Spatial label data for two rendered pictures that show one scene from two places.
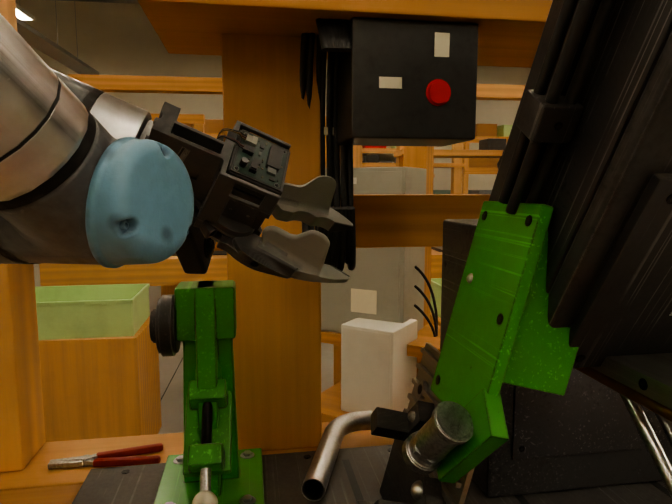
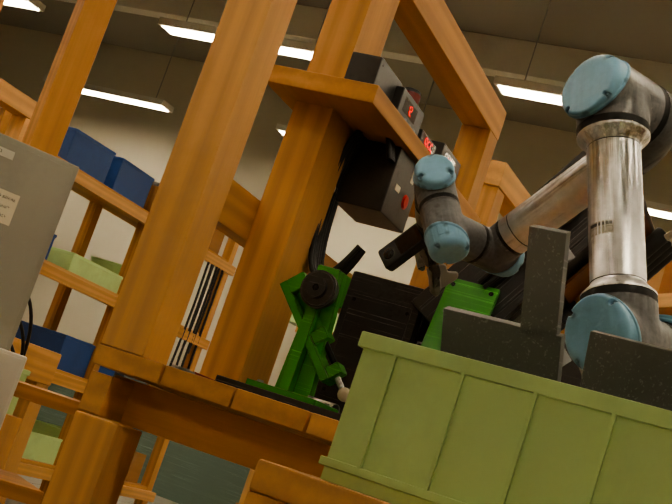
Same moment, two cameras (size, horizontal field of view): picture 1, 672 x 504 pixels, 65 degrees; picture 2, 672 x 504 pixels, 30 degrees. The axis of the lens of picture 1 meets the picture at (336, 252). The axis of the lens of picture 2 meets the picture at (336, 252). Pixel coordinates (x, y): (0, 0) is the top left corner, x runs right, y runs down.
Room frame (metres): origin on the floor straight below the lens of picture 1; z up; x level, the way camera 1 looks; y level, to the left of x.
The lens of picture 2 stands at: (-0.67, 2.21, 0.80)
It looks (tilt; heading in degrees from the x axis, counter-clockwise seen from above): 9 degrees up; 303
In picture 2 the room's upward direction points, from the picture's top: 19 degrees clockwise
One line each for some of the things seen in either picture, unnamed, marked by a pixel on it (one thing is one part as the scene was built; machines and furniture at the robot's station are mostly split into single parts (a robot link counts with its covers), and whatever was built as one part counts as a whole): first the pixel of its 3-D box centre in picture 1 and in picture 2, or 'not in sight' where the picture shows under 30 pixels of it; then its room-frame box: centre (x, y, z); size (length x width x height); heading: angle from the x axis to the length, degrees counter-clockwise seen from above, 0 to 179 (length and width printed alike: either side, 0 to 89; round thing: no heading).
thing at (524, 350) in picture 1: (515, 308); (461, 329); (0.50, -0.17, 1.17); 0.13 x 0.12 x 0.20; 99
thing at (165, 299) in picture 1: (164, 325); (318, 288); (0.63, 0.21, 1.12); 0.07 x 0.03 x 0.08; 9
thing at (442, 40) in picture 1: (403, 88); (378, 185); (0.76, -0.09, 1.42); 0.17 x 0.12 x 0.15; 99
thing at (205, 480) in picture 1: (205, 484); (340, 385); (0.55, 0.14, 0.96); 0.06 x 0.03 x 0.06; 9
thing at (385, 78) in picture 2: not in sight; (373, 83); (0.75, 0.09, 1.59); 0.15 x 0.07 x 0.07; 99
